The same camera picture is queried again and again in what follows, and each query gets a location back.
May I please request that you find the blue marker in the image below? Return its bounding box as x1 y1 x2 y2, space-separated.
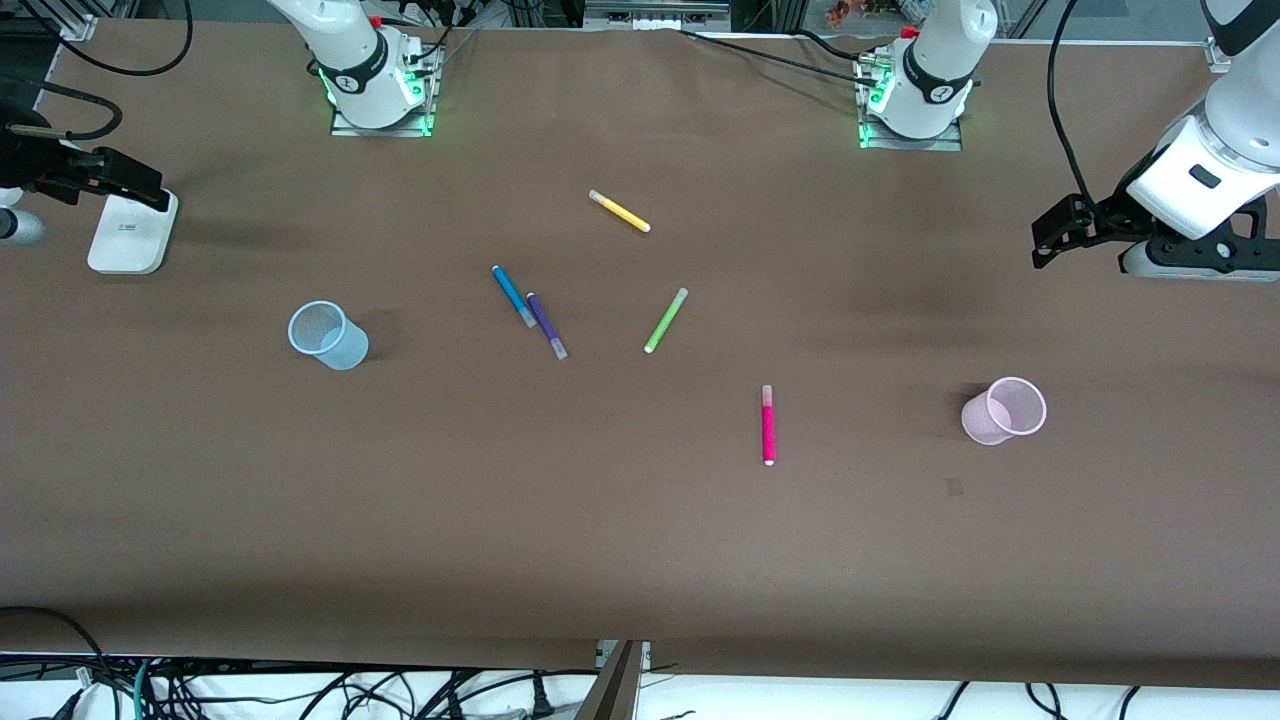
491 265 538 328

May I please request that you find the white stand base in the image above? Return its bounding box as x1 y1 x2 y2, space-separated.
87 190 179 276

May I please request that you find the translucent pink cup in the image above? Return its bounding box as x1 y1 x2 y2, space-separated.
961 377 1048 446

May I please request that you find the translucent blue cup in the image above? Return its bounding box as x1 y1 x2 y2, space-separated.
288 300 370 372

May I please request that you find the colourful background item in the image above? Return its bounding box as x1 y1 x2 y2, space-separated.
825 0 901 29

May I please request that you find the green marker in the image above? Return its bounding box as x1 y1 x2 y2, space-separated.
643 288 689 355

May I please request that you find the yellow marker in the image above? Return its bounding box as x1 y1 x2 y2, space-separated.
589 189 652 234

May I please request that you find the purple marker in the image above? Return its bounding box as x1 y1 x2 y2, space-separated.
526 292 569 361

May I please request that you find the brown table cover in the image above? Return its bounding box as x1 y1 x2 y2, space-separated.
0 20 1280 691

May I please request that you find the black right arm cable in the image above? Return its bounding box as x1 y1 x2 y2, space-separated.
40 0 194 77

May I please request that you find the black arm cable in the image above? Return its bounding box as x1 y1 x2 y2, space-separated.
1047 0 1097 206
40 0 194 77

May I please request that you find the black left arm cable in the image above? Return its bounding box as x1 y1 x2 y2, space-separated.
1047 0 1097 206

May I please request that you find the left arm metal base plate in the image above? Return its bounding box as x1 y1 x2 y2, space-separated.
858 55 964 152

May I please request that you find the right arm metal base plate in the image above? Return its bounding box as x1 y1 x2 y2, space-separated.
330 45 438 138

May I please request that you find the black cable between bases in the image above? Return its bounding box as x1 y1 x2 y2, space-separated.
680 28 881 81

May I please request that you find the black floor cable loop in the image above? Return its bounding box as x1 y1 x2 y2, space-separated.
0 605 106 691

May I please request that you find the grey metal bracket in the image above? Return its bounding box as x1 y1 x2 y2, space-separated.
583 0 733 33

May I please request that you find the aluminium frame post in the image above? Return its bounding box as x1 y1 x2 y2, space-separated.
577 640 653 720

